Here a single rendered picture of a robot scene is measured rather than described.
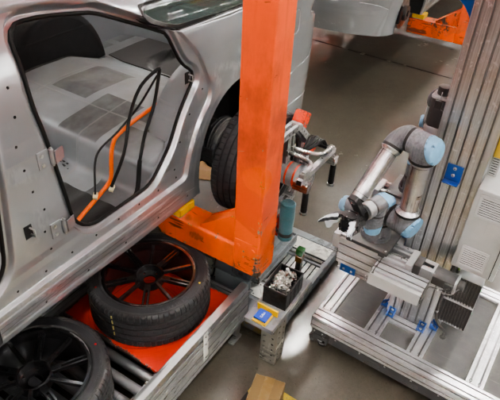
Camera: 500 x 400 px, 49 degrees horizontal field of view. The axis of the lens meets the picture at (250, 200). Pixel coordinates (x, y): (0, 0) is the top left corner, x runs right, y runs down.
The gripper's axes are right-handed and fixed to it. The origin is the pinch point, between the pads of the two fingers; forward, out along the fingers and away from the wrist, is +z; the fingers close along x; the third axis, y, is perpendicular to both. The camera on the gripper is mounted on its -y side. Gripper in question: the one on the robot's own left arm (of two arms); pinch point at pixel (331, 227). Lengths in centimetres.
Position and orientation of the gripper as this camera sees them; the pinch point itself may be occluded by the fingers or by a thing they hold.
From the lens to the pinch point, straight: 220.7
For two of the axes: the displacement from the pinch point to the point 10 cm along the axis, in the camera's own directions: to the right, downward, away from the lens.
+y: 0.4, 8.6, 5.2
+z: -7.5, 3.7, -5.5
